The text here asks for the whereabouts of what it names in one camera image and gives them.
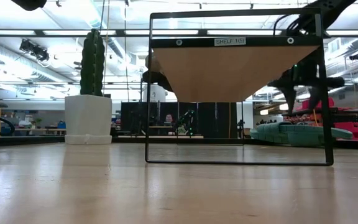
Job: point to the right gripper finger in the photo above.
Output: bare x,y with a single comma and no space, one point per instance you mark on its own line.
289,96
314,96

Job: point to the black frame wooden board shelf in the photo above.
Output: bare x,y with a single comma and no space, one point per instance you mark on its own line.
228,71

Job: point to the black slide sandal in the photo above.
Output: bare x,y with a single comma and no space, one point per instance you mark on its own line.
157,79

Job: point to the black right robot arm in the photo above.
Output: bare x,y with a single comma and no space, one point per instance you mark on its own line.
331,7

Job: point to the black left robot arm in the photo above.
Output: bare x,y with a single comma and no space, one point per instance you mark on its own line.
30,3

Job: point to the black background rack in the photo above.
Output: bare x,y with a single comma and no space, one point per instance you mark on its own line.
266,121

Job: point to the red and black tool cart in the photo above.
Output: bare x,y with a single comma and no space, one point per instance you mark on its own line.
356,129

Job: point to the black background tripod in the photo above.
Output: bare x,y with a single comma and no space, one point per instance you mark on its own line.
240,124

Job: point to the small black ceiling fixture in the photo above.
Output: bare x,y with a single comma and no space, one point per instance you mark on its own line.
356,56

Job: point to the black partition panels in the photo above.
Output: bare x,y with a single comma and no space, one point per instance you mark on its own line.
216,121

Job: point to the person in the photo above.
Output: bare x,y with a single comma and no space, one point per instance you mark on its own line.
169,118

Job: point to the white background box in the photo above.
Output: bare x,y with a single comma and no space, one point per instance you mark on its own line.
158,93

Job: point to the tall green cactus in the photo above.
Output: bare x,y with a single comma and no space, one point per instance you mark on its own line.
92,62

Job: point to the white plant pot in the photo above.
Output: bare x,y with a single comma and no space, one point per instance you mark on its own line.
87,115

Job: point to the white pot saucer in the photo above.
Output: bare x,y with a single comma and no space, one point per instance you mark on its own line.
87,140

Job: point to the blue background item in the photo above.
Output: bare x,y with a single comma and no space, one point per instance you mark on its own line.
61,125

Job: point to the background wooden desk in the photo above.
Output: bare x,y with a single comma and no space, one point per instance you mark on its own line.
39,129

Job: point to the black ceiling device cluster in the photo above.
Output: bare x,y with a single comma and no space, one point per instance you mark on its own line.
34,49

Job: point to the black table border strip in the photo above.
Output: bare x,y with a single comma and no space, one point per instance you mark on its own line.
26,140

